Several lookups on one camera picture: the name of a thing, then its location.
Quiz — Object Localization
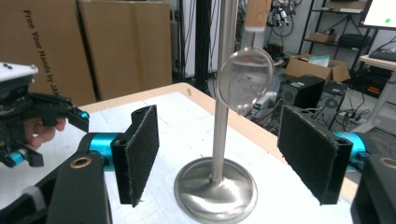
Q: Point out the black floor cables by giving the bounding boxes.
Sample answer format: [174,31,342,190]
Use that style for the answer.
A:
[330,90,375,132]

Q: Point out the black bag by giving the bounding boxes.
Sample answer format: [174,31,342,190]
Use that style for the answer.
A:
[337,33,372,49]

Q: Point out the tall lettered cardboard box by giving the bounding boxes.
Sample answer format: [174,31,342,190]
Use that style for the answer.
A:
[0,0,98,107]

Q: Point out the black keyboard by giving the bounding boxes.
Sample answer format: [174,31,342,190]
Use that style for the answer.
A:
[368,47,396,63]

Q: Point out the mesh strainer with wooden handle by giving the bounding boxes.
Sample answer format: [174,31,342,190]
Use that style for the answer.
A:
[216,0,275,115]

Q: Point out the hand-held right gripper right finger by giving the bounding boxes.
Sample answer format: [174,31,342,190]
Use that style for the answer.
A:
[276,105,369,206]

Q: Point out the white desk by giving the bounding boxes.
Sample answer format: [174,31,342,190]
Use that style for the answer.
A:
[353,54,396,134]

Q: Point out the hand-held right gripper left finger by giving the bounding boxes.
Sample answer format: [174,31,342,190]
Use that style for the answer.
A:
[88,104,161,209]

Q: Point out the tall plain cardboard box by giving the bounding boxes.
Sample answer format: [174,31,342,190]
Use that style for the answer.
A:
[77,0,174,102]

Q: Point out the dark grey computer tower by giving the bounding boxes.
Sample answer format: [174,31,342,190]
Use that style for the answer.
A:
[320,79,350,120]

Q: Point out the bright monitor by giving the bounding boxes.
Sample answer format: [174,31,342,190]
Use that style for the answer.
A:
[359,0,396,31]

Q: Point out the black computer tower green label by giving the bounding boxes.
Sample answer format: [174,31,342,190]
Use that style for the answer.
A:
[277,74,326,110]

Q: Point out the open cardboard box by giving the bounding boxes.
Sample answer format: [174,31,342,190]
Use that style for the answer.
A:
[285,53,352,84]

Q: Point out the black metal frame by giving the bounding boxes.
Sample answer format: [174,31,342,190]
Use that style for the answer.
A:
[178,0,213,92]

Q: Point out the white device with green light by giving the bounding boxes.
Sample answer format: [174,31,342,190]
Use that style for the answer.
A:
[247,91,278,119]

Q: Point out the black metal shelf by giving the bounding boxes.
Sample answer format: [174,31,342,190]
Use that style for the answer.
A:
[298,0,373,73]

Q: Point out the steel hook stand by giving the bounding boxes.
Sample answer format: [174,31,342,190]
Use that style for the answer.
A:
[173,0,260,224]

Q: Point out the white power strip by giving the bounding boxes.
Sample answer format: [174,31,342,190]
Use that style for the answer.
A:
[341,111,366,125]

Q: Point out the white grid mat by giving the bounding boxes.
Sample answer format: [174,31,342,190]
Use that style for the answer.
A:
[0,91,354,224]

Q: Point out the small cardboard box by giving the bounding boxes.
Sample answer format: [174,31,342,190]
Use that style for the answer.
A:
[309,31,338,44]

